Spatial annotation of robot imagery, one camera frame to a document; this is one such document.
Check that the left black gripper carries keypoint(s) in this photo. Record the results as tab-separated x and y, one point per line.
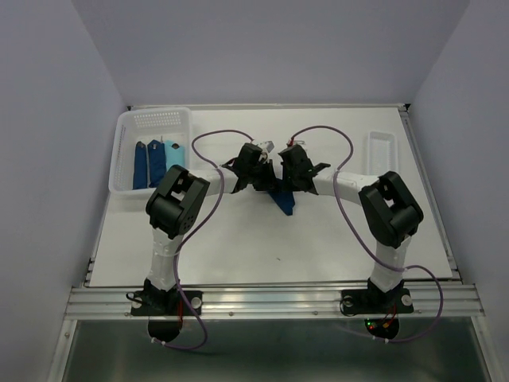
262	180

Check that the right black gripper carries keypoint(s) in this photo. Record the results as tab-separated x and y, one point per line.
290	181

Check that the dark blue paper napkin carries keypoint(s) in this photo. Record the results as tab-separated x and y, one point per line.
284	200

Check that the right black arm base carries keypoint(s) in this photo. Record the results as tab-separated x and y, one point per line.
382	308

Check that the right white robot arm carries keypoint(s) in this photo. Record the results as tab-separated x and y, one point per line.
391	212

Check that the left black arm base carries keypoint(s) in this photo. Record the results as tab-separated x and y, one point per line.
166	316

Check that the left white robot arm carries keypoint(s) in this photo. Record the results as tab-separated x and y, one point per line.
173	209

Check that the light blue napkin roll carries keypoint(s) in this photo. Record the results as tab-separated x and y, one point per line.
174	154

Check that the dark blue napkin roll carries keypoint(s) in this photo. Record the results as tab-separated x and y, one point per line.
157	163
140	174

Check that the white utensil tray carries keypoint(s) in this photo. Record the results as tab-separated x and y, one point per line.
382	153

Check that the white perforated plastic basket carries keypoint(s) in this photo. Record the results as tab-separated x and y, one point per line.
165	124

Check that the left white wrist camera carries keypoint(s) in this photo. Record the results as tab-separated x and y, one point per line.
267	146

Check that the aluminium front rail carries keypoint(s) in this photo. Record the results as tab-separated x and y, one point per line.
299	301

